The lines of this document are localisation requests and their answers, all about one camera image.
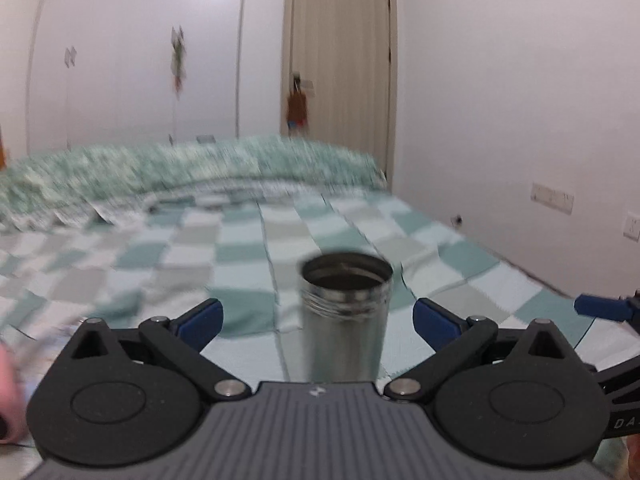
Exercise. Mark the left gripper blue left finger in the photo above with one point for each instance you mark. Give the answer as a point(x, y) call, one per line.
point(178, 343)

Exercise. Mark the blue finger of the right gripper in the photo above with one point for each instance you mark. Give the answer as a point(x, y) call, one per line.
point(618, 310)

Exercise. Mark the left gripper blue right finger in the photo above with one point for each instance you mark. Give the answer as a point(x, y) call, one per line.
point(459, 344)

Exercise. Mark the stainless steel cup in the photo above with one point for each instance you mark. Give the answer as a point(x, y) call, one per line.
point(345, 303)

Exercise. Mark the pink cup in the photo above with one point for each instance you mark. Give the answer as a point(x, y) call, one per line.
point(12, 400)

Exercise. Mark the checkered teal bedspread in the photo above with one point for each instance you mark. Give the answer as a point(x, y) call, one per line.
point(243, 248)

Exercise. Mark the green floral quilt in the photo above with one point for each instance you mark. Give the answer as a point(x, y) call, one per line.
point(76, 186)

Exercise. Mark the orange wooden headboard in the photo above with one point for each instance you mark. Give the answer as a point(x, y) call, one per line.
point(2, 154)

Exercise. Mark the green hanging ornament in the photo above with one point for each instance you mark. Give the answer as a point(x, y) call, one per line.
point(178, 54)

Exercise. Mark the white wardrobe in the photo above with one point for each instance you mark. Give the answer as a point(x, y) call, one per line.
point(100, 73)

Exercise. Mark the beige door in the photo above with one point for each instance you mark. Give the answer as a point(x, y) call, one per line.
point(348, 49)

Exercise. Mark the white wall socket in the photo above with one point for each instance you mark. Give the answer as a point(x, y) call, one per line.
point(631, 228)
point(551, 198)

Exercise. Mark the black wall plug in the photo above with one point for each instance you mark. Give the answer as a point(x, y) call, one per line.
point(456, 219)

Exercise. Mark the black door handle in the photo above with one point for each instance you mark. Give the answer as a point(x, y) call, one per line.
point(299, 84)

